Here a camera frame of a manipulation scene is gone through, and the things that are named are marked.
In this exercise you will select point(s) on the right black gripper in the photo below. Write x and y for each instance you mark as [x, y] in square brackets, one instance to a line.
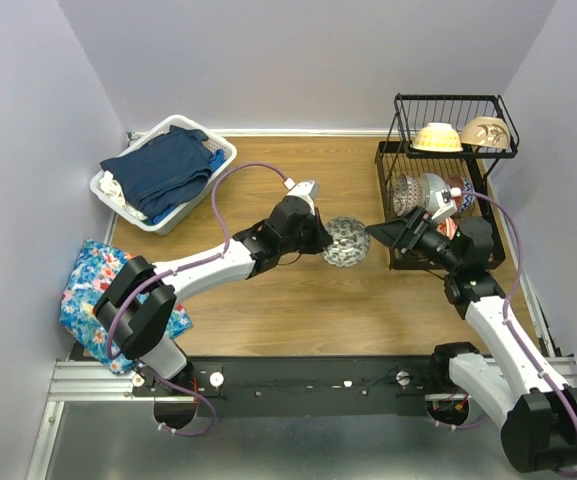
[418, 222]

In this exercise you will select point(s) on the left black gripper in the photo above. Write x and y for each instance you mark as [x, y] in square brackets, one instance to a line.
[320, 239]

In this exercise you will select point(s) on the grey paisley pattern bowl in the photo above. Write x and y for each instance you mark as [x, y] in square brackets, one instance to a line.
[350, 242]

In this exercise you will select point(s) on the orange floral pattern bowl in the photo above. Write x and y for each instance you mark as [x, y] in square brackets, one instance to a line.
[447, 227]

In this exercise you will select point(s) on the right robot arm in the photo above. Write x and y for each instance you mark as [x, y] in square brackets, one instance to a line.
[531, 403]

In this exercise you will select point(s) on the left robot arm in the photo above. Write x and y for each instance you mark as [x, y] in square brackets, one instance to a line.
[136, 306]

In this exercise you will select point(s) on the black two-tier dish rack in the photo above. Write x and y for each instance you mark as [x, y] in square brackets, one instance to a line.
[471, 167]

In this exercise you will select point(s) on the brown lattice pattern bowl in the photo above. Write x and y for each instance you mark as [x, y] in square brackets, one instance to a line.
[407, 195]

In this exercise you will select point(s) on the white ribbed bowl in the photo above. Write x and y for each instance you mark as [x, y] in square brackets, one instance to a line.
[430, 182]

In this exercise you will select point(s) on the blue zigzag pattern bowl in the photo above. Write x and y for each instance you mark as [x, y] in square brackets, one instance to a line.
[465, 203]

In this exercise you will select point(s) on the yellow patterned bowl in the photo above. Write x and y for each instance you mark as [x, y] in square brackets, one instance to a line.
[438, 137]

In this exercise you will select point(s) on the beige bowl brown leaf pattern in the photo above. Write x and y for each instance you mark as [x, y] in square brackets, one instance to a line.
[484, 131]

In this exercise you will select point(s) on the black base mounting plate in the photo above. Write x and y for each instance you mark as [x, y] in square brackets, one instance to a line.
[299, 386]

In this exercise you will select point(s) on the dark blue folded garment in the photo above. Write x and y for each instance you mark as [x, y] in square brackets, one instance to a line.
[171, 169]

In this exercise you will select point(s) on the white plastic laundry basket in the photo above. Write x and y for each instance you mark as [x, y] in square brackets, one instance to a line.
[213, 143]

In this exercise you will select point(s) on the white crumpled cloth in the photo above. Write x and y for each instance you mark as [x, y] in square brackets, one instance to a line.
[112, 189]

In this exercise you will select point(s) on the blue floral fabric bag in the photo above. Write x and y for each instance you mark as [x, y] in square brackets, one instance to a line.
[96, 266]

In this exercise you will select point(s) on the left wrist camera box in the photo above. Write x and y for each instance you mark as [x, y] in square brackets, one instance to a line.
[306, 190]

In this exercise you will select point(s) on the aluminium frame rail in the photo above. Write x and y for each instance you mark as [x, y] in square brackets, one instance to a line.
[96, 427]

